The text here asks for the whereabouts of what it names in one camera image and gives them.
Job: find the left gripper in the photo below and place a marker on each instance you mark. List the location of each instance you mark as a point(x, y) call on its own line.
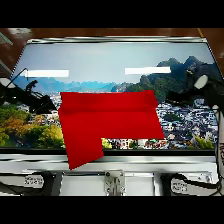
point(45, 105)

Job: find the red T-shirt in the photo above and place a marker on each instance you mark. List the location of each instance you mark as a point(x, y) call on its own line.
point(106, 116)

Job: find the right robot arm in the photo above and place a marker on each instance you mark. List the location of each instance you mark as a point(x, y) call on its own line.
point(201, 81)

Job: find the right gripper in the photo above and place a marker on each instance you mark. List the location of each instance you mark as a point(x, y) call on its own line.
point(178, 97)

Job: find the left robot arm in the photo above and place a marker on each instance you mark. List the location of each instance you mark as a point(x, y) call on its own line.
point(6, 83)

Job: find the silver frame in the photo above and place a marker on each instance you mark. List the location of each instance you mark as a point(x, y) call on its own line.
point(133, 166)

